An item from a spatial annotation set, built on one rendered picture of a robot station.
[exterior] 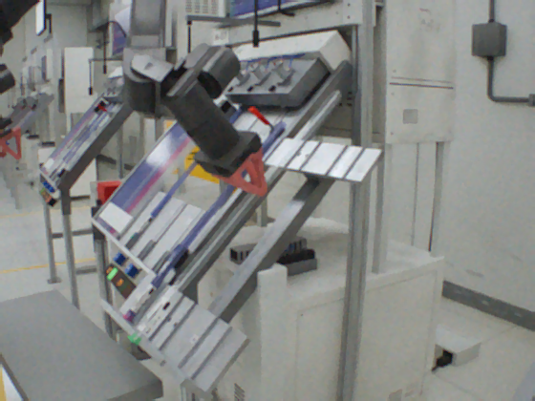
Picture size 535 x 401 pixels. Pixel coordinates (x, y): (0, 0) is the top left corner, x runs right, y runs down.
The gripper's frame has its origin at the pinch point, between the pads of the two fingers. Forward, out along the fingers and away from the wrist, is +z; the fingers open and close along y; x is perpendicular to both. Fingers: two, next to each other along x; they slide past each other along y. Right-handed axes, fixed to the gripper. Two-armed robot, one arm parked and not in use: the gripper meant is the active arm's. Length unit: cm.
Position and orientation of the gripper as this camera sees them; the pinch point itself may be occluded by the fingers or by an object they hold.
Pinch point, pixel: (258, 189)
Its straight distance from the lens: 76.2
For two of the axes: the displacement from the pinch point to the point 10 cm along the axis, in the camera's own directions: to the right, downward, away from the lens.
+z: 5.4, 6.6, 5.2
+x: -6.2, 7.3, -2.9
